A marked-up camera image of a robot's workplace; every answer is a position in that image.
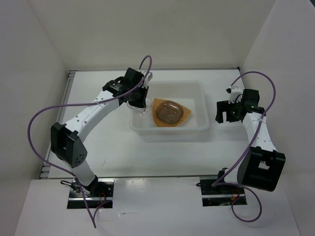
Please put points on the aluminium table frame rail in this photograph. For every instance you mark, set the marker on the aluminium table frame rail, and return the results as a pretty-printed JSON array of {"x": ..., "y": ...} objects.
[{"x": 62, "y": 90}]

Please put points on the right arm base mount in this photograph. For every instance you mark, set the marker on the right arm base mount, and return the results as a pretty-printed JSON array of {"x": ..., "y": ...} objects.
[{"x": 219, "y": 195}]

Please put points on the woven bamboo basket tray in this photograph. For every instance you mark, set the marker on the woven bamboo basket tray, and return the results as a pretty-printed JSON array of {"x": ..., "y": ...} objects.
[{"x": 167, "y": 113}]

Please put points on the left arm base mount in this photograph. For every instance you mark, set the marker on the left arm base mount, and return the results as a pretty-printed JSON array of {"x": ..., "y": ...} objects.
[{"x": 94, "y": 200}]

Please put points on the clear plastic cup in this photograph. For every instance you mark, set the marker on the clear plastic cup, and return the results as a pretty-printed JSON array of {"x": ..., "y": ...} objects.
[
  {"x": 147, "y": 110},
  {"x": 133, "y": 107}
]

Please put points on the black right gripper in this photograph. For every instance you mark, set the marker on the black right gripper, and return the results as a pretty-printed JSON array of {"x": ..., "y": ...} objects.
[{"x": 224, "y": 106}]

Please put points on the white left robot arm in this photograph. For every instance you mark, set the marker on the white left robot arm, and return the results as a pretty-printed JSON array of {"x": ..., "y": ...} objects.
[{"x": 67, "y": 140}]

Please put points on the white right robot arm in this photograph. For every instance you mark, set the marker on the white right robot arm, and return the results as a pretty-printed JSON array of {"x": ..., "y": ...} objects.
[{"x": 262, "y": 165}]

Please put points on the translucent plastic bin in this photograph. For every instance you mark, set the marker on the translucent plastic bin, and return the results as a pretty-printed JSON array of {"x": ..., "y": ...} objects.
[{"x": 188, "y": 93}]

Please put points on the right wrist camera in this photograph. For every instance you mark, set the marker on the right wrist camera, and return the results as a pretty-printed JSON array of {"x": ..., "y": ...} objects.
[{"x": 235, "y": 94}]

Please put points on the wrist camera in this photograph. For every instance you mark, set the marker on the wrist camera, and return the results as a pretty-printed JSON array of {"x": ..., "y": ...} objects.
[
  {"x": 235, "y": 94},
  {"x": 148, "y": 77}
]

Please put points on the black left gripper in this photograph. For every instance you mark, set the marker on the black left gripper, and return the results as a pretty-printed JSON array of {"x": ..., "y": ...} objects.
[{"x": 141, "y": 103}]

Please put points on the clear plastic cup front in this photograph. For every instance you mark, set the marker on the clear plastic cup front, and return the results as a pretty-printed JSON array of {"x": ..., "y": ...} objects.
[{"x": 133, "y": 107}]

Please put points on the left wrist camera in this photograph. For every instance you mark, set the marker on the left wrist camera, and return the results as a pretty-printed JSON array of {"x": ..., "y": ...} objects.
[{"x": 148, "y": 77}]

